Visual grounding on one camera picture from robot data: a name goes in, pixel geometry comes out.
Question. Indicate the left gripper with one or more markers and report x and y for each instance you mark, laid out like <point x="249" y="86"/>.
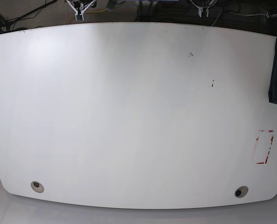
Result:
<point x="203" y="6"/>

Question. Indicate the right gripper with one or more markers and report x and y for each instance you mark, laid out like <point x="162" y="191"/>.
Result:
<point x="80" y="7"/>

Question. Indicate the red tape rectangle marking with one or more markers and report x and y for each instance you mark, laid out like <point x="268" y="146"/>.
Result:
<point x="263" y="146"/>

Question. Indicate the left table grommet hole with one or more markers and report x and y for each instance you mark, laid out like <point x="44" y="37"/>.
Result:
<point x="37" y="187"/>

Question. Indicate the table grommet hole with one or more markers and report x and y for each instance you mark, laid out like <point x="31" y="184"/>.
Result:
<point x="37" y="187"/>
<point x="241" y="191"/>

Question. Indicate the right table grommet hole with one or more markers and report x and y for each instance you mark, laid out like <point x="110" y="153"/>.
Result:
<point x="241" y="191"/>

